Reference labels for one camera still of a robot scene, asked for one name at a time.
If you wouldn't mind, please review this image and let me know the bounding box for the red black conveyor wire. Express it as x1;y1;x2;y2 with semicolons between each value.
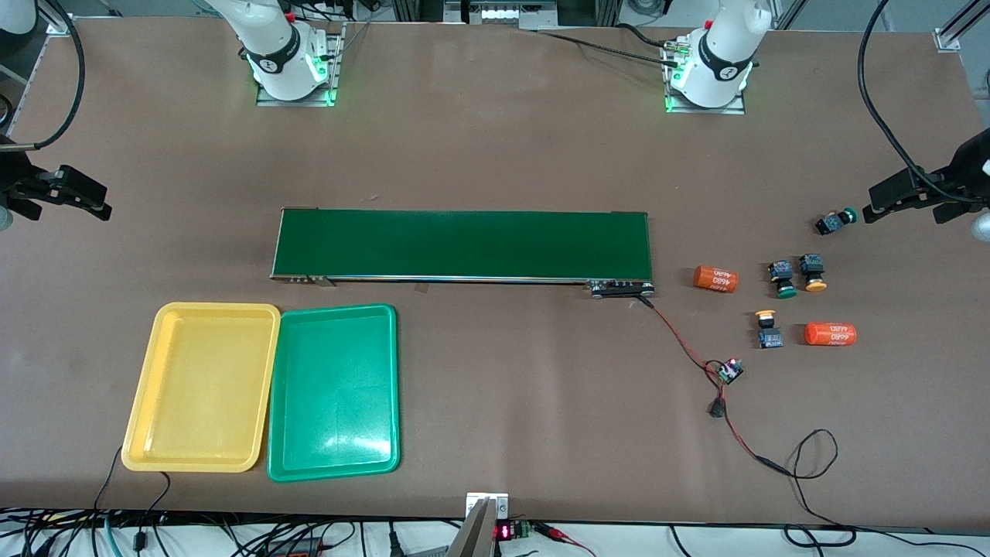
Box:
638;296;724;371

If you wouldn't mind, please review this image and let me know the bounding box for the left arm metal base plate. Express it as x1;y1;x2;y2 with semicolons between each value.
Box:
664;43;747;116

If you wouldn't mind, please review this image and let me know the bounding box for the green conveyor belt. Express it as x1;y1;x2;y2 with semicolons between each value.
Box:
269;207;657;299

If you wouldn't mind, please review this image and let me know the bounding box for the orange cylinder white 4680 print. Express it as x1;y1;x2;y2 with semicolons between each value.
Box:
804;322;858;347
692;265;740;293

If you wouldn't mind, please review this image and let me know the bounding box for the black cable with inline plug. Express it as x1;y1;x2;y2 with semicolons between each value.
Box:
133;470;172;552

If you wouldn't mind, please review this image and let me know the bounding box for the white lit device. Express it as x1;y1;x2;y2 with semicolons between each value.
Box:
445;0;558;26

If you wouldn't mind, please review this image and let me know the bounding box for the yellow push button switch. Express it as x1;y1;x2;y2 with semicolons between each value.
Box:
755;309;783;350
799;253;828;293

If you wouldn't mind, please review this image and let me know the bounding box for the yellow plastic tray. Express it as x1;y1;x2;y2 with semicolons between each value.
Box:
121;302;282;473

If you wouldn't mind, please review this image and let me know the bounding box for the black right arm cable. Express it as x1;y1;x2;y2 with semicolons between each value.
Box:
35;0;86;149

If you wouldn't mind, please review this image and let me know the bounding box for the red alligator clip lead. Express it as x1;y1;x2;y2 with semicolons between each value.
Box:
534;523;598;557

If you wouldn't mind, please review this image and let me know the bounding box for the grey camera stand pole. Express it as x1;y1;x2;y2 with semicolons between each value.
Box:
445;497;497;557

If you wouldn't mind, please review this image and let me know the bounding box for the green push button switch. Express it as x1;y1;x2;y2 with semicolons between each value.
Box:
815;207;858;237
767;260;798;300

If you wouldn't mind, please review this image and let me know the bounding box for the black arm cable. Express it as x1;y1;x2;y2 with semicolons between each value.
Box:
857;0;990;203
35;0;86;149

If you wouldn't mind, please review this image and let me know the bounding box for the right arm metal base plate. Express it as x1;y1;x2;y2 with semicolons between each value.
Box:
255;22;345;108

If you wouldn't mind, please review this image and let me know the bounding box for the thin black table cable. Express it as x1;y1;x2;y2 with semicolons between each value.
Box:
93;445;125;515

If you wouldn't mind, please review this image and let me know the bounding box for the black base power cable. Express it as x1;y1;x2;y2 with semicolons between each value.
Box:
538;22;681;69

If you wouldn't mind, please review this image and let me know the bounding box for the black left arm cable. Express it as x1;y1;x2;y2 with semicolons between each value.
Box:
857;0;990;203

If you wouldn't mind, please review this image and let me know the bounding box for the green plastic tray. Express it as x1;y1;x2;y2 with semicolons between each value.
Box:
267;304;401;484

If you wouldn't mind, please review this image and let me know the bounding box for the silver metal table bracket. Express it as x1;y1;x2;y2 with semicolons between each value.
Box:
466;492;510;521

